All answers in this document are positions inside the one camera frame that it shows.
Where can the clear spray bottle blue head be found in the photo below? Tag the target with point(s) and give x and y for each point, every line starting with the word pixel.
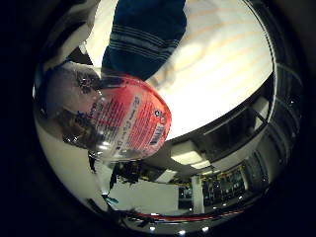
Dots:
pixel 131 115

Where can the blue striped cloth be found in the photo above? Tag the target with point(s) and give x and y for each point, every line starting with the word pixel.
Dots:
pixel 144 36

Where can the white pillar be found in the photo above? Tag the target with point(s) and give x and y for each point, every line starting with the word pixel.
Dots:
pixel 198 196

